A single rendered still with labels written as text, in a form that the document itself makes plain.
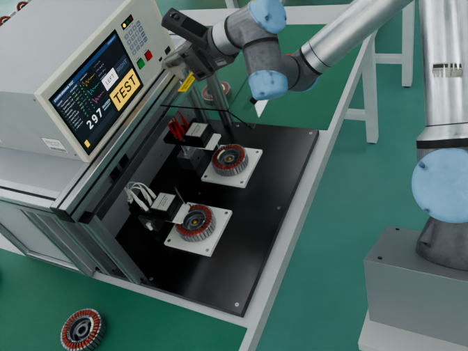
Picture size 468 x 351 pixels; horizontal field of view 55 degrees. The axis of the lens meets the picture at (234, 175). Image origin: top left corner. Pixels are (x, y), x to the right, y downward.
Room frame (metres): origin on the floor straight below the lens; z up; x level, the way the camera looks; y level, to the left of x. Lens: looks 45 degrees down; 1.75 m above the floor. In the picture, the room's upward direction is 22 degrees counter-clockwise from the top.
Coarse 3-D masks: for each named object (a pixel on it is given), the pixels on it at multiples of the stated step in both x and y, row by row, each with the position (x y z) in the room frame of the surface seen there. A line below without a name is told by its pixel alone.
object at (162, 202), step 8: (160, 192) 0.91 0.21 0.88; (144, 200) 0.93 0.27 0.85; (152, 200) 0.91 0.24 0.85; (160, 200) 0.88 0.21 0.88; (168, 200) 0.87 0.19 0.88; (176, 200) 0.86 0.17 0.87; (136, 208) 0.91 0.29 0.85; (152, 208) 0.86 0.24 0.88; (160, 208) 0.85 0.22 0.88; (168, 208) 0.84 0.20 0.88; (176, 208) 0.85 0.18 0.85; (184, 208) 0.85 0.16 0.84; (152, 216) 0.86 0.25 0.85; (160, 216) 0.84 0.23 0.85; (168, 216) 0.83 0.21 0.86; (176, 216) 0.84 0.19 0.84; (184, 216) 0.83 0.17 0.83
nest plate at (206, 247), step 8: (216, 208) 0.86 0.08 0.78; (216, 216) 0.83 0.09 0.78; (224, 216) 0.82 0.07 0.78; (216, 224) 0.80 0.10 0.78; (224, 224) 0.79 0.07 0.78; (176, 232) 0.83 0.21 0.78; (216, 232) 0.78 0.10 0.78; (168, 240) 0.81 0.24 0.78; (176, 240) 0.80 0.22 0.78; (184, 240) 0.79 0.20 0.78; (208, 240) 0.76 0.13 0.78; (216, 240) 0.75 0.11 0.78; (184, 248) 0.77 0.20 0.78; (192, 248) 0.76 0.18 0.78; (200, 248) 0.75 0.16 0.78; (208, 248) 0.74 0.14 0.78
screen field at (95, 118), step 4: (100, 108) 0.92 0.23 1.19; (96, 112) 0.91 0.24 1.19; (100, 112) 0.92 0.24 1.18; (92, 116) 0.90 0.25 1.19; (96, 116) 0.90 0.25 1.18; (100, 116) 0.91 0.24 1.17; (88, 120) 0.89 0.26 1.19; (92, 120) 0.89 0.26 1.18; (96, 120) 0.90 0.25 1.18; (88, 124) 0.88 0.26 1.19; (92, 124) 0.89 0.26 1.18; (88, 128) 0.88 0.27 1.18; (92, 128) 0.88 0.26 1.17
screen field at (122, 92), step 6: (132, 72) 1.03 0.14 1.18; (126, 78) 1.01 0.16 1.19; (132, 78) 1.02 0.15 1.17; (120, 84) 0.99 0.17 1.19; (126, 84) 1.00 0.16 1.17; (132, 84) 1.02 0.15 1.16; (138, 84) 1.03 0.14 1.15; (114, 90) 0.97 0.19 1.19; (120, 90) 0.98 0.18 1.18; (126, 90) 1.00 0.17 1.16; (132, 90) 1.01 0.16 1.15; (114, 96) 0.96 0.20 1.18; (120, 96) 0.98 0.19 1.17; (126, 96) 0.99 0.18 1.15; (114, 102) 0.96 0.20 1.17; (120, 102) 0.97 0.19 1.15; (120, 108) 0.96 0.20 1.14
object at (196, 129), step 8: (184, 128) 1.11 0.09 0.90; (192, 128) 1.07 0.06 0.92; (200, 128) 1.05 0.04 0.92; (208, 128) 1.05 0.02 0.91; (168, 136) 1.10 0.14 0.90; (176, 136) 1.08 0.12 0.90; (184, 136) 1.05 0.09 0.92; (192, 136) 1.03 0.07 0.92; (200, 136) 1.02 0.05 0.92; (208, 136) 1.03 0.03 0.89; (216, 136) 1.04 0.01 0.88; (176, 144) 1.07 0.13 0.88; (184, 144) 1.05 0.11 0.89; (192, 144) 1.03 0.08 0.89; (200, 144) 1.01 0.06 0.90; (208, 144) 1.02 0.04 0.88; (216, 144) 1.02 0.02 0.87; (184, 152) 1.08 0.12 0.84
